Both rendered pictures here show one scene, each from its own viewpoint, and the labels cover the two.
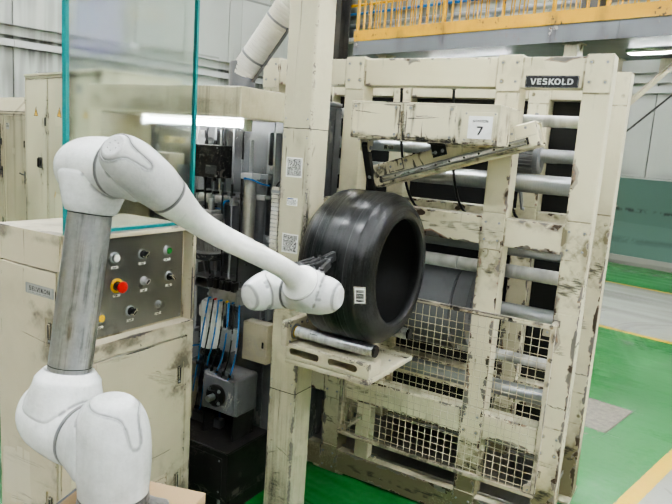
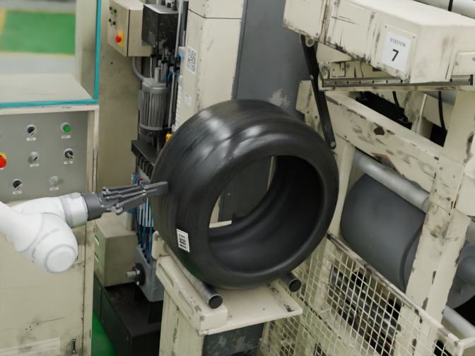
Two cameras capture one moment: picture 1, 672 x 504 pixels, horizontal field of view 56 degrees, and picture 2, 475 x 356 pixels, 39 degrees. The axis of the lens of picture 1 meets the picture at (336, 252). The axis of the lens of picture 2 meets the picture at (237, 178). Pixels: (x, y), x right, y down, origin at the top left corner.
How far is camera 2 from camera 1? 1.26 m
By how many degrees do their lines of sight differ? 31
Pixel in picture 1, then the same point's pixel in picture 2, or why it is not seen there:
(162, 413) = (53, 284)
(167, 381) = not seen: hidden behind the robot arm
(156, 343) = not seen: hidden behind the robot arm
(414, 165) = (355, 75)
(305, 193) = (196, 94)
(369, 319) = (201, 267)
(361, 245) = (191, 184)
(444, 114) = (364, 21)
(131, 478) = not seen: outside the picture
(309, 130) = (203, 19)
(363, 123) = (293, 11)
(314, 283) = (31, 239)
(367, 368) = (199, 318)
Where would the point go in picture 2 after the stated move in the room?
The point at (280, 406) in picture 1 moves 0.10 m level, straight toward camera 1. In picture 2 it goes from (168, 311) to (153, 325)
